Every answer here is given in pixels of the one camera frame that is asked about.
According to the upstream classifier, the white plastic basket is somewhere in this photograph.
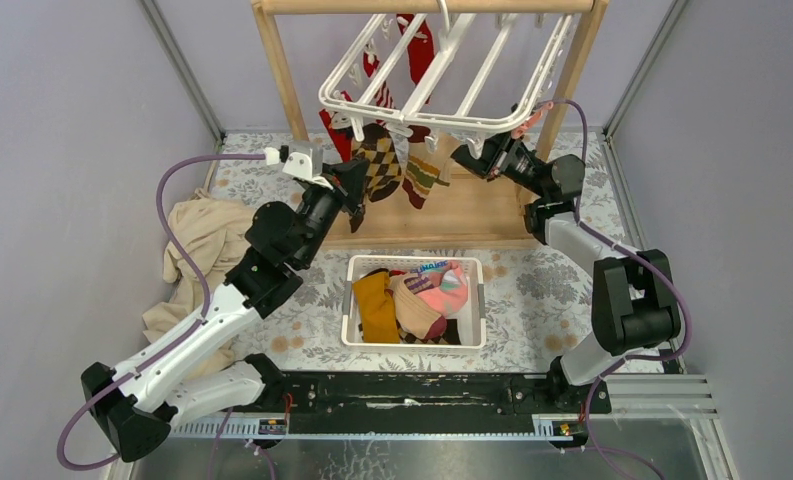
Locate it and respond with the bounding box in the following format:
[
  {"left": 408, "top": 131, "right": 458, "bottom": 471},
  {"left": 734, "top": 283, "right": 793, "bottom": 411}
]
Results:
[{"left": 341, "top": 255, "right": 487, "bottom": 355}]

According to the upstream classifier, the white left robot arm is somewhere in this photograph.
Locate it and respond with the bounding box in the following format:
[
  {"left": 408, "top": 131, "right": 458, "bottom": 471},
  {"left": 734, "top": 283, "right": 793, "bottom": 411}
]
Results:
[{"left": 57, "top": 158, "right": 370, "bottom": 470}]

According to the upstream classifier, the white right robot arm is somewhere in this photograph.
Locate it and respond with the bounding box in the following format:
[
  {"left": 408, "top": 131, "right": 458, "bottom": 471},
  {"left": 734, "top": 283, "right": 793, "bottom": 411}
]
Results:
[{"left": 452, "top": 133, "right": 682, "bottom": 412}]

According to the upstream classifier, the red bow sock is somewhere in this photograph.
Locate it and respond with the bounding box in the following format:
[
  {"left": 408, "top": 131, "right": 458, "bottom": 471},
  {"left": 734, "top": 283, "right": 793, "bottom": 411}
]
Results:
[{"left": 318, "top": 108, "right": 354, "bottom": 162}]

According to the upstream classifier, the beige sock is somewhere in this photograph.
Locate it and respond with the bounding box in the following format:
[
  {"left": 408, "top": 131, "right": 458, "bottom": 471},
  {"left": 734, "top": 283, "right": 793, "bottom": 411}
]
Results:
[{"left": 402, "top": 126, "right": 460, "bottom": 210}]

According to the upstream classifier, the plain red sock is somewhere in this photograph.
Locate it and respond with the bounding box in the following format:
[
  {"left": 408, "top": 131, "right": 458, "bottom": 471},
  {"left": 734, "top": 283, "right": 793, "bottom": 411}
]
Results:
[{"left": 407, "top": 20, "right": 436, "bottom": 84}]

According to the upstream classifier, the pink purple striped sock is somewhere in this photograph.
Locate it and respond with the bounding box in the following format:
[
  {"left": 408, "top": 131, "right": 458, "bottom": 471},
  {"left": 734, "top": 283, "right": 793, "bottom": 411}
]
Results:
[{"left": 389, "top": 274, "right": 446, "bottom": 338}]

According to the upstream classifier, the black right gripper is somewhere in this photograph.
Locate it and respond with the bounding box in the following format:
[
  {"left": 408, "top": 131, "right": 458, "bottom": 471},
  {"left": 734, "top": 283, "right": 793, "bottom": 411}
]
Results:
[{"left": 446, "top": 124, "right": 548, "bottom": 201}]

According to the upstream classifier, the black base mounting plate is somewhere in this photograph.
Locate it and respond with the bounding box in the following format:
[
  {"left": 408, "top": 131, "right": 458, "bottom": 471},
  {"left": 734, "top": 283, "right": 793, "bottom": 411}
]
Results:
[{"left": 235, "top": 371, "right": 589, "bottom": 435}]

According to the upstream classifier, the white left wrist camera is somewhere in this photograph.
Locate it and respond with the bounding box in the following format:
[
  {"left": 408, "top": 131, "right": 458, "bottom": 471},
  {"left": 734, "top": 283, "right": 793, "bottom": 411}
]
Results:
[{"left": 263, "top": 140, "right": 334, "bottom": 190}]

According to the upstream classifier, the beige crumpled cloth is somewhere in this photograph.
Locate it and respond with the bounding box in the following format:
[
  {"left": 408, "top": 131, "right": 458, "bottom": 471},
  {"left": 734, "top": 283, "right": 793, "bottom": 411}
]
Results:
[{"left": 142, "top": 189, "right": 255, "bottom": 343}]

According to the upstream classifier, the wooden hanger stand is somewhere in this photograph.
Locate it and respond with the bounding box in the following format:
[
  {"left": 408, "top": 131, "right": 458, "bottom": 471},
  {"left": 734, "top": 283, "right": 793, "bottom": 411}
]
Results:
[{"left": 252, "top": 1, "right": 607, "bottom": 248}]

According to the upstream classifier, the pink patterned sock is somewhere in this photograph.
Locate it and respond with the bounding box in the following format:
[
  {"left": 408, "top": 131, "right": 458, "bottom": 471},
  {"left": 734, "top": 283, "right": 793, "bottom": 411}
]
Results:
[{"left": 416, "top": 261, "right": 469, "bottom": 317}]

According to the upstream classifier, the brown yellow argyle sock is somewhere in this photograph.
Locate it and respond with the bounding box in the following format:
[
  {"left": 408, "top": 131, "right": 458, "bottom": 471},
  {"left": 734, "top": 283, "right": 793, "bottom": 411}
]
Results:
[{"left": 398, "top": 318, "right": 462, "bottom": 345}]

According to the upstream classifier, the mustard yellow sock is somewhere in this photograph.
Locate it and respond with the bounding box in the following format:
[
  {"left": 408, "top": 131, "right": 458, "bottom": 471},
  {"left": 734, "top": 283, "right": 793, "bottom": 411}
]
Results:
[{"left": 352, "top": 269, "right": 401, "bottom": 344}]

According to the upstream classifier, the white plastic clip hanger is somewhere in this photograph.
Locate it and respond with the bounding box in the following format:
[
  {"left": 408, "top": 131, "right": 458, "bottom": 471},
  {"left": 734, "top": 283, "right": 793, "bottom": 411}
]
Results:
[{"left": 318, "top": 1, "right": 583, "bottom": 156}]

